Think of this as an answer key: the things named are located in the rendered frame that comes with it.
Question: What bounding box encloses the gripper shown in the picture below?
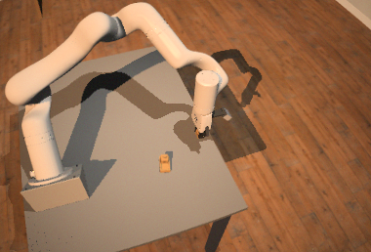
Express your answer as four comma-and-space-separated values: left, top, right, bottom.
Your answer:
191, 108, 212, 139

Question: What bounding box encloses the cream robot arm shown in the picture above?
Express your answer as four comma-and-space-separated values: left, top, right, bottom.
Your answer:
5, 2, 232, 186

